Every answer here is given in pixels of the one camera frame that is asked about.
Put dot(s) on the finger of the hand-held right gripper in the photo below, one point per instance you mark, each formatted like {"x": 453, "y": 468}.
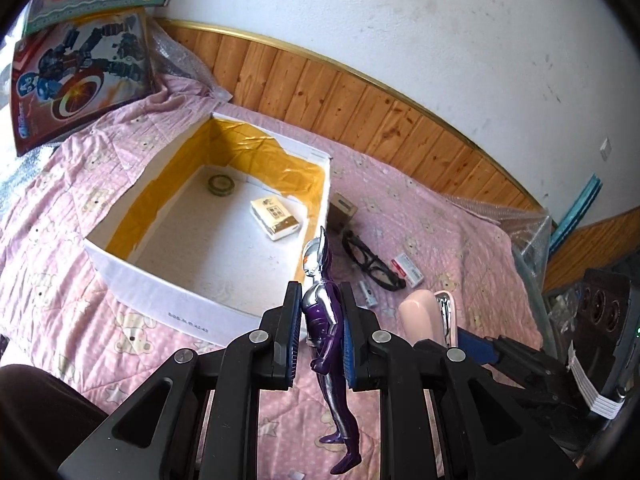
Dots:
{"x": 520, "y": 360}

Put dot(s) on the white pink-rimmed case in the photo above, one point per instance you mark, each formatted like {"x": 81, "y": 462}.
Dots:
{"x": 445, "y": 317}

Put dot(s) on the round tape roll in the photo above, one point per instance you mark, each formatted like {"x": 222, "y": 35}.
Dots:
{"x": 221, "y": 185}

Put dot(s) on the pink bear print blanket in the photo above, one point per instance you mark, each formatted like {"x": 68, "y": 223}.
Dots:
{"x": 90, "y": 210}

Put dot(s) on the dark cloth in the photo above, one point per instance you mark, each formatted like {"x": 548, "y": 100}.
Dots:
{"x": 35, "y": 410}

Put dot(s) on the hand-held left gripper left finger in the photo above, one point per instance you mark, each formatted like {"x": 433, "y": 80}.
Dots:
{"x": 292, "y": 340}

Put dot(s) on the white wall socket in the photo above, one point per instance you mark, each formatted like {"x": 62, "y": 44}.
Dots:
{"x": 606, "y": 149}

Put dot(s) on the black glasses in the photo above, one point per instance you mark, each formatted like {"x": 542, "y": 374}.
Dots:
{"x": 372, "y": 262}

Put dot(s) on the bubble wrap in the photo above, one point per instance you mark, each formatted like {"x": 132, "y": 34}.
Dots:
{"x": 185, "y": 57}
{"x": 525, "y": 230}

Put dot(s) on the small cream box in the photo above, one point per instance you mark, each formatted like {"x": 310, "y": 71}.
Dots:
{"x": 275, "y": 216}

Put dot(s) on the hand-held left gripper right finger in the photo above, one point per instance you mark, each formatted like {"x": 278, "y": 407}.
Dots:
{"x": 350, "y": 350}

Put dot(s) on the white cardboard box yellow lining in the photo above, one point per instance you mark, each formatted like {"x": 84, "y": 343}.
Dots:
{"x": 220, "y": 230}

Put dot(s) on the pink stapler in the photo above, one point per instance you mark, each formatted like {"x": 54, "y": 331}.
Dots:
{"x": 417, "y": 317}

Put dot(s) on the teal strip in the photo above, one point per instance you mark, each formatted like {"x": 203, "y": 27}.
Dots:
{"x": 577, "y": 210}

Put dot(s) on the red white small box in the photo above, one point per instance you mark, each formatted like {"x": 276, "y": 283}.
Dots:
{"x": 407, "y": 270}

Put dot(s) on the small brown box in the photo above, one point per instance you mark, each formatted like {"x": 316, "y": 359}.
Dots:
{"x": 342, "y": 212}

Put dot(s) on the purple silver action figure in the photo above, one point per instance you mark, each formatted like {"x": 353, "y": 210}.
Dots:
{"x": 325, "y": 320}

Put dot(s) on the robot toy box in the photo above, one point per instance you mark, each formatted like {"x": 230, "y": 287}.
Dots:
{"x": 80, "y": 75}

